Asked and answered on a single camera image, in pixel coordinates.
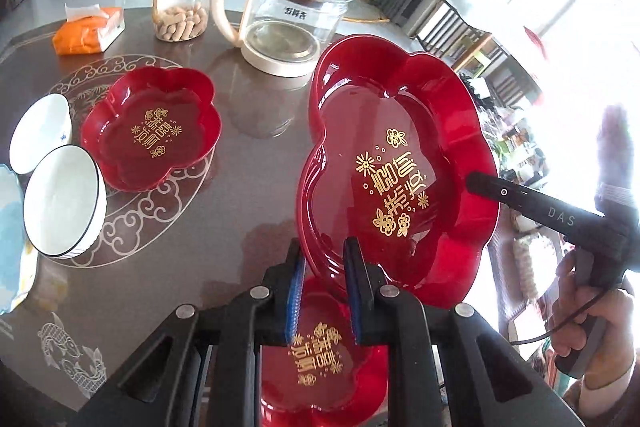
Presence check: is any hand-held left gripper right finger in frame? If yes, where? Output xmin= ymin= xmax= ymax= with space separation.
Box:
xmin=344 ymin=237 xmax=576 ymax=427

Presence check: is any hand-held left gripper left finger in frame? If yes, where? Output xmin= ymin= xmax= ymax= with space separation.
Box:
xmin=70 ymin=239 xmax=307 ymax=427

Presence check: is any red flower-shaped plate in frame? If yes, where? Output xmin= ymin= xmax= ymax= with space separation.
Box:
xmin=80 ymin=67 xmax=222 ymax=192
xmin=260 ymin=274 xmax=390 ymax=413
xmin=296 ymin=34 xmax=501 ymax=308

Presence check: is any white bowl with black rim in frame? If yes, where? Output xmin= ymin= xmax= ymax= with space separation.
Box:
xmin=22 ymin=145 xmax=107 ymax=259

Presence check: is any light blue scalloped plate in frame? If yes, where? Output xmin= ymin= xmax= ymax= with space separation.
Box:
xmin=0 ymin=164 xmax=40 ymax=314

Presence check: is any white bowl with blue print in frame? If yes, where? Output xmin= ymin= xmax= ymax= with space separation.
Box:
xmin=9 ymin=94 xmax=73 ymax=175

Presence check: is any person's right forearm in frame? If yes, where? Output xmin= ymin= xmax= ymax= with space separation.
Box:
xmin=562 ymin=357 xmax=640 ymax=427

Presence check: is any person's right hand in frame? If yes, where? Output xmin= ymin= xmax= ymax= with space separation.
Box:
xmin=549 ymin=251 xmax=640 ymax=392

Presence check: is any dark wooden bench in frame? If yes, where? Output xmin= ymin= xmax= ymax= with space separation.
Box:
xmin=410 ymin=0 xmax=506 ymax=72

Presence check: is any orange tissue pack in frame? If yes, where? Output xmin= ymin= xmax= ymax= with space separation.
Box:
xmin=52 ymin=4 xmax=126 ymax=56

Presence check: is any black cable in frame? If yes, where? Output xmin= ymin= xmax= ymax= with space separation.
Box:
xmin=507 ymin=289 xmax=631 ymax=348

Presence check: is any glass kettle with cream handle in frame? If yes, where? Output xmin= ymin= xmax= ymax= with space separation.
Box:
xmin=210 ymin=0 xmax=371 ymax=78

